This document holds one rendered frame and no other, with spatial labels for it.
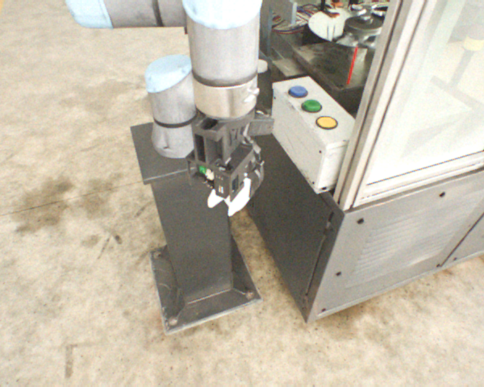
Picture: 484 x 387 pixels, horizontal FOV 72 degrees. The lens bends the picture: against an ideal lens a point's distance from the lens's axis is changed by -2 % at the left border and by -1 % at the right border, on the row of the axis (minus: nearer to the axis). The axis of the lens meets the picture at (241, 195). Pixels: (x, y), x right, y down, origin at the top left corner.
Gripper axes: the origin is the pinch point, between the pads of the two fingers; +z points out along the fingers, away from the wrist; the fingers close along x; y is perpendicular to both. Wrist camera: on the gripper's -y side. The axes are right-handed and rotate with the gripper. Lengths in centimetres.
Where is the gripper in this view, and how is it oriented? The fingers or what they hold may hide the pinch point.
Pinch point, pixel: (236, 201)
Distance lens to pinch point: 57.3
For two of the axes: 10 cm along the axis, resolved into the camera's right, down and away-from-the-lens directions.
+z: 0.0, 6.8, 7.3
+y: -4.9, 6.3, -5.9
